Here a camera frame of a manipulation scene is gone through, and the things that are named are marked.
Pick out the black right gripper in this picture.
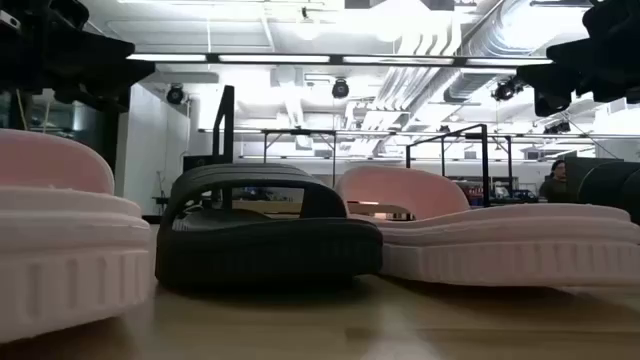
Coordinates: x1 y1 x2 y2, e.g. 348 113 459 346
517 0 640 118

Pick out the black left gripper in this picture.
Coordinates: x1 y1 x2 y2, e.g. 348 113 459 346
0 0 156 113

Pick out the black foam slide sandal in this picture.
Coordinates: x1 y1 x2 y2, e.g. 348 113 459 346
154 163 384 290
577 159 640 225

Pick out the pink foam slide sandal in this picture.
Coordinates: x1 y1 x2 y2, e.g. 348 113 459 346
333 165 640 288
0 128 155 344

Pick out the black background metal rack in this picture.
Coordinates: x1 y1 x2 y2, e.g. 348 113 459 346
439 133 514 202
259 128 339 189

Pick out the black background monitor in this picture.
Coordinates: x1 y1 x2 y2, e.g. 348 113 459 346
564 157 624 204
182 154 215 174

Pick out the person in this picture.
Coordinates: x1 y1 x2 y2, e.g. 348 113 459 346
538 159 569 204

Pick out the black horizontal light bar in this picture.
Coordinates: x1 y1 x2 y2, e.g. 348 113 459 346
124 53 554 67

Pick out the silver ventilation duct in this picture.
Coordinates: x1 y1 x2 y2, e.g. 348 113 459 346
442 0 596 104

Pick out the wooden shelf with black frame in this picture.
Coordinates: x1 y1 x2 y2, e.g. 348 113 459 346
211 84 490 221

